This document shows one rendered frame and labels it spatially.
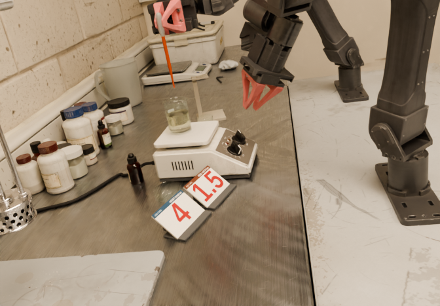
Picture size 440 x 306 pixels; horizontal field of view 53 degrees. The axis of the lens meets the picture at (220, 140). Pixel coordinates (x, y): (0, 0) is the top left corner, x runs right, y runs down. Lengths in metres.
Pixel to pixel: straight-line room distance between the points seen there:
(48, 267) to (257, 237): 0.34
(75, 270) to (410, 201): 0.54
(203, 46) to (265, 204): 1.24
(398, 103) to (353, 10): 1.64
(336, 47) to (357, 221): 0.64
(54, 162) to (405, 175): 0.69
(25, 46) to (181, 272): 0.84
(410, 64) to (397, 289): 0.32
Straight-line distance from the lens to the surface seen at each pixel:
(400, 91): 0.74
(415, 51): 0.71
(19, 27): 1.33
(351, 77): 1.33
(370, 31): 2.38
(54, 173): 1.02
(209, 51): 1.96
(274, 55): 0.88
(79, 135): 1.17
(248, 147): 0.96
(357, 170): 0.90
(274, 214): 0.78
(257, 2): 0.92
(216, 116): 1.27
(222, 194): 0.86
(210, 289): 0.65
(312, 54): 2.36
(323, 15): 1.25
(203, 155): 0.90
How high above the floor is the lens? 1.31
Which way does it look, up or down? 22 degrees down
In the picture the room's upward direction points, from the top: 10 degrees counter-clockwise
